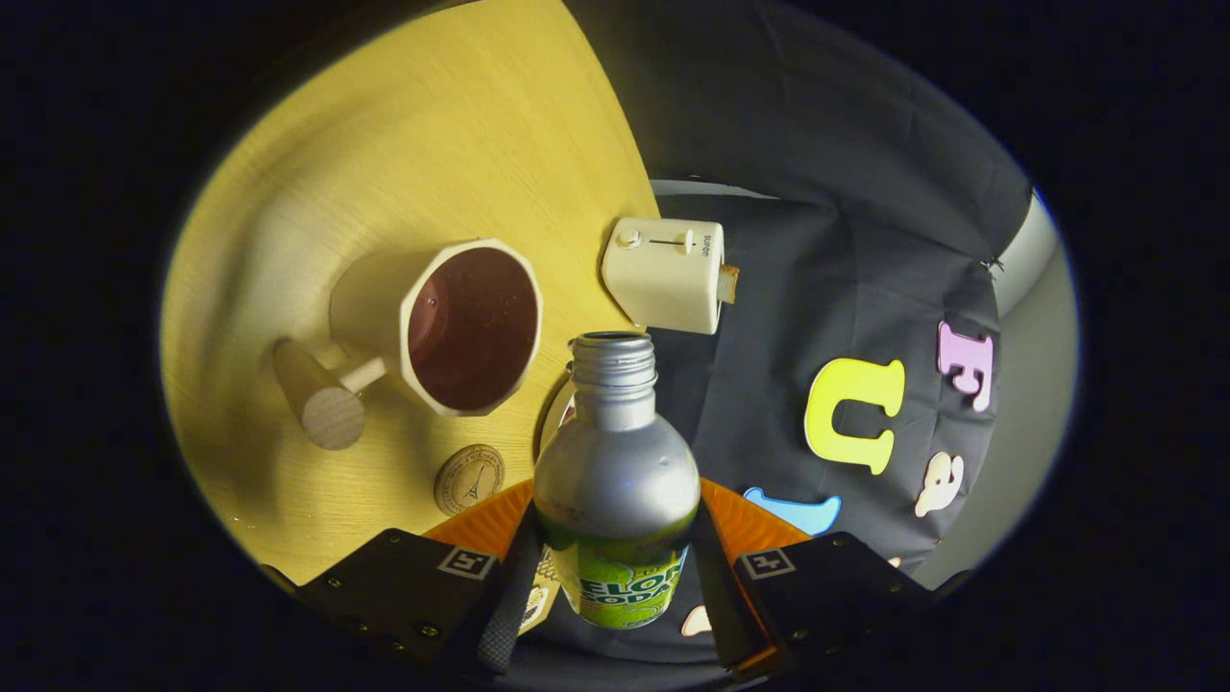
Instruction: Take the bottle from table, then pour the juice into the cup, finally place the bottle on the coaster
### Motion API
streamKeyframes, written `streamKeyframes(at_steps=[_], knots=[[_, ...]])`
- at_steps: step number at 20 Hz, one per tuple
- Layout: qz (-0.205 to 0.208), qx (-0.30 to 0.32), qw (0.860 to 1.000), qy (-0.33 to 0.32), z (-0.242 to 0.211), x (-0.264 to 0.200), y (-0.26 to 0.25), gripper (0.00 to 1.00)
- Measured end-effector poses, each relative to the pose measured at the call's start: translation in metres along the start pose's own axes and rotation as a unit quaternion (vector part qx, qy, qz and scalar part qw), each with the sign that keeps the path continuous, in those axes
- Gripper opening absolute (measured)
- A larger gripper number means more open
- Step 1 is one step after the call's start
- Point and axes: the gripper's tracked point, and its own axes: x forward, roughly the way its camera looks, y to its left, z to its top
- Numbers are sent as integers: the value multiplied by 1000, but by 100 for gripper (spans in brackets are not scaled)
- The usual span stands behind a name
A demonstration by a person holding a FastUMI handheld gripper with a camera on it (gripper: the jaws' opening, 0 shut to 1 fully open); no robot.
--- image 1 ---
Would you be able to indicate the silver juice bottle green label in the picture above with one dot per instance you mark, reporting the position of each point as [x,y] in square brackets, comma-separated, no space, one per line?
[615,471]

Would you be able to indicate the white plate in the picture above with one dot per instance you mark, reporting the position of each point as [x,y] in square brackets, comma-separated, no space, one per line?
[555,413]

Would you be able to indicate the toast slice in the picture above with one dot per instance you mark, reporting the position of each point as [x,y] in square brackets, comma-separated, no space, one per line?
[728,284]

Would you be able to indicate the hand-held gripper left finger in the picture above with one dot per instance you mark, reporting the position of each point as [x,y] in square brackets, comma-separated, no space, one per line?
[504,615]

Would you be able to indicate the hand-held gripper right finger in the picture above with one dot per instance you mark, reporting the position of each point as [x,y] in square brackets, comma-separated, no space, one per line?
[716,601]

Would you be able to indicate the round cork coaster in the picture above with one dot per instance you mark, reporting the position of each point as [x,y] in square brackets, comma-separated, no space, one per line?
[469,481]

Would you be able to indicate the wooden table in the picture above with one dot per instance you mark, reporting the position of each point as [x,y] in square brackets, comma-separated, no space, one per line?
[336,173]

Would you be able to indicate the white toaster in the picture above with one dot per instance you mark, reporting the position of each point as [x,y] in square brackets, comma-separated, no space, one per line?
[663,279]

